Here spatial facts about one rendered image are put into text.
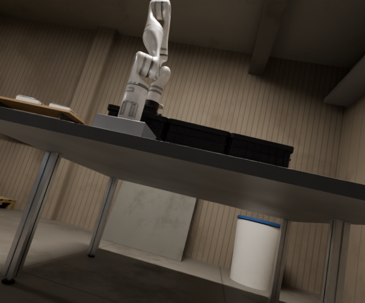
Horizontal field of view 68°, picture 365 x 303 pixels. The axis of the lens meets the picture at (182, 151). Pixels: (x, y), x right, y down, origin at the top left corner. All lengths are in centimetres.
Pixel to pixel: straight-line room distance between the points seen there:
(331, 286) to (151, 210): 229
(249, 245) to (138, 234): 124
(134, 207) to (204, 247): 101
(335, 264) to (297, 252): 234
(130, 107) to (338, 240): 104
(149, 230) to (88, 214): 103
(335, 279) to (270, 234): 153
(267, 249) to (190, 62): 275
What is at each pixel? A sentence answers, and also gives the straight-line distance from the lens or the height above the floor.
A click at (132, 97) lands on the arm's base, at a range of 112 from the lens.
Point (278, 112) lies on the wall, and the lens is 394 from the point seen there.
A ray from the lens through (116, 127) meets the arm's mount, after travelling 100.
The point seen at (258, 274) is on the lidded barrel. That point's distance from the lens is 290.
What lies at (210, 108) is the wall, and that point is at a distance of 387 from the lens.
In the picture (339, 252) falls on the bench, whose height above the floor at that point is 52.
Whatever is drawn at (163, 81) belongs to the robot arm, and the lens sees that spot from 145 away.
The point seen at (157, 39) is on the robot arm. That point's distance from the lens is 131.
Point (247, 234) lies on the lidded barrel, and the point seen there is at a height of 47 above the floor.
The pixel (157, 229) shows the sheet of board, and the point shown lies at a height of 26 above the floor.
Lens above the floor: 53
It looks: 12 degrees up
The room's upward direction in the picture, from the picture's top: 14 degrees clockwise
